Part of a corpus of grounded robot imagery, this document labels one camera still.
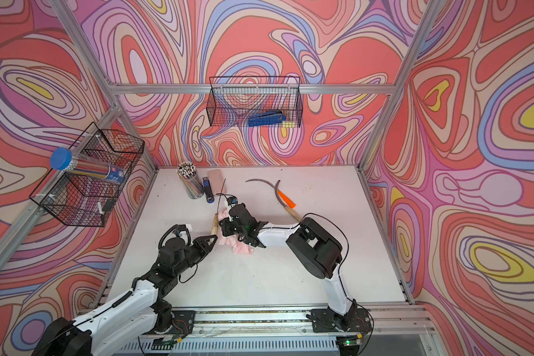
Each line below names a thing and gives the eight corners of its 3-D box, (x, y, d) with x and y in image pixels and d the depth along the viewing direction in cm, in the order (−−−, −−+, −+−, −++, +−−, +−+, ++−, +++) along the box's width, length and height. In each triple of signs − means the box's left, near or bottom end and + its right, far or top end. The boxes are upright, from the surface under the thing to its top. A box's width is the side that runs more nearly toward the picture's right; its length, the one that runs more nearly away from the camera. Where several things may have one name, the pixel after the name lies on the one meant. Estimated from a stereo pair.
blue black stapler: (208, 204, 107) (206, 199, 104) (203, 182, 116) (202, 177, 114) (215, 202, 108) (213, 197, 105) (210, 180, 117) (208, 175, 114)
